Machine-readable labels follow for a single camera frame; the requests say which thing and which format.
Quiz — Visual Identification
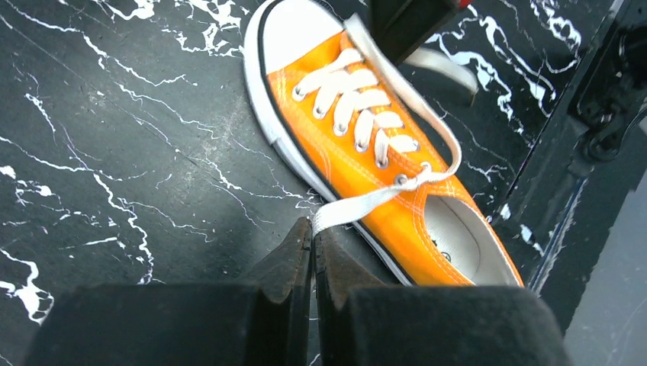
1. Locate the orange canvas sneaker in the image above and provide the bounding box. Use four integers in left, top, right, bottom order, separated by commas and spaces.
244, 1, 523, 286

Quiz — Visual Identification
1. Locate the white shoelace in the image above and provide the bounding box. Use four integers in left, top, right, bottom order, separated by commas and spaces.
291, 14, 462, 233

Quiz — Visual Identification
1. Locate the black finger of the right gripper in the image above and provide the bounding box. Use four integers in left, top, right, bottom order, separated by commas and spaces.
367, 0, 472, 65

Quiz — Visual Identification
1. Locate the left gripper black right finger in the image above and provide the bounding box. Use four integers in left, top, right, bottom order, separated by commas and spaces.
313, 230, 571, 365

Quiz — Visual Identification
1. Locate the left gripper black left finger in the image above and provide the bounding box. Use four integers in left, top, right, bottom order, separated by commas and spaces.
23, 217, 312, 365

